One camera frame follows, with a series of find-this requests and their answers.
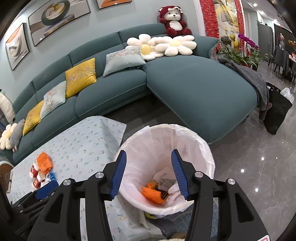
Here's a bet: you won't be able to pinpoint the red white teddy bear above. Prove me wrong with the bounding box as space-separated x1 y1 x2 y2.
159 6 192 38

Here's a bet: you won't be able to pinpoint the grey throw blanket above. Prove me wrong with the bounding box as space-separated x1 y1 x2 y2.
217 57 269 121

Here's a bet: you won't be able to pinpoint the red decorated wall panel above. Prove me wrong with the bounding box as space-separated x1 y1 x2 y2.
200 0 245 50

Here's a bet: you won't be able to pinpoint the white paper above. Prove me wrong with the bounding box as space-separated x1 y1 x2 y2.
152 167 181 204

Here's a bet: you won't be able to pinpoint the gold black small box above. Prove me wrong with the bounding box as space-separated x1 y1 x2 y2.
153 182 169 200

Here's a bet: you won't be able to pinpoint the framed wall picture right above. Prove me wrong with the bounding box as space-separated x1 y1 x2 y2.
96 0 132 9

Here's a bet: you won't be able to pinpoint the white daisy cushion middle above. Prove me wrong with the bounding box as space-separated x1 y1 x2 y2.
126 34 164 62

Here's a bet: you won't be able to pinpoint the white lined trash bin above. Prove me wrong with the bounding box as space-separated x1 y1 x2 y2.
119 124 215 217

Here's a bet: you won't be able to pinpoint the white daisy cushion left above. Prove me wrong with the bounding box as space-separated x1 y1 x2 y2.
0 123 17 150

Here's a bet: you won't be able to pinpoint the framed wall picture middle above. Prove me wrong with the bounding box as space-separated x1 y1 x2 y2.
28 0 90 46

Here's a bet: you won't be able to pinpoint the white daisy cushion right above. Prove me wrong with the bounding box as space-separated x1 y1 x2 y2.
154 35 197 57

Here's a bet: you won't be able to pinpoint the light blue cushion left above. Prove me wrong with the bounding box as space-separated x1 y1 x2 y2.
40 81 66 120

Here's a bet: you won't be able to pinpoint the grey plush mouse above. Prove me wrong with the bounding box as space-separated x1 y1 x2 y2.
9 119 25 152

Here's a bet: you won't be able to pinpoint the teal sectional sofa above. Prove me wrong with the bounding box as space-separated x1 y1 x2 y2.
1 24 258 165

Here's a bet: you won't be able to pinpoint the framed wall picture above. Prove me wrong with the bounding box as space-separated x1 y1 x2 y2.
28 0 90 46
96 0 132 9
6 23 30 71

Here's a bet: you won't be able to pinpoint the cream fluffy rug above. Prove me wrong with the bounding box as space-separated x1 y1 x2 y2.
159 238 185 241

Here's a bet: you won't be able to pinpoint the potted orchid plants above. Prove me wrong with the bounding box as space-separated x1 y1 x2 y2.
220 34 267 71

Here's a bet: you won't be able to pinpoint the yellow cushion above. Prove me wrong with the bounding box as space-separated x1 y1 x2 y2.
65 58 96 98
23 101 44 136

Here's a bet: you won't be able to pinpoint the blue wrapper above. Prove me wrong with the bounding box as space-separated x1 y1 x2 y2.
48 170 57 181

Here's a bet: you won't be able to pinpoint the floral light blue tablecloth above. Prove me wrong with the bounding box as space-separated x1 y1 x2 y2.
8 116 164 240

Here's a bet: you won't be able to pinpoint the light blue cushion right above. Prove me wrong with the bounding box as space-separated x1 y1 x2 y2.
103 46 145 76

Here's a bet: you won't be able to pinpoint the white daisy cushion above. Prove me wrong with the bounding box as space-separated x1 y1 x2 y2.
126 34 164 62
154 35 197 57
0 123 17 150

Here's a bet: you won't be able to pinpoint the light blue cushion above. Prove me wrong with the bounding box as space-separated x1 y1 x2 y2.
103 46 145 76
40 81 66 120

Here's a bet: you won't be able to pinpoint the framed wall picture left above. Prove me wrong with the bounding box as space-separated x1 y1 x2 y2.
6 23 30 71

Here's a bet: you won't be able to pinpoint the white long plush toy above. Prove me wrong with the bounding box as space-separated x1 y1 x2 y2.
0 92 16 124

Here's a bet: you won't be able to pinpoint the orange bag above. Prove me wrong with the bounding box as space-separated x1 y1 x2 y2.
36 152 53 175
140 180 166 205

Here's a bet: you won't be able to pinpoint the yellow cushion centre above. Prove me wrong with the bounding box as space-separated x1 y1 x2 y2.
65 58 96 98

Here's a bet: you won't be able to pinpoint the yellow cushion left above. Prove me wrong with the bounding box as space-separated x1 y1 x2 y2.
23 101 44 136

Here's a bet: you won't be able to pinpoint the black bag on floor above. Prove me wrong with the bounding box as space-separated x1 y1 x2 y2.
263 82 292 135

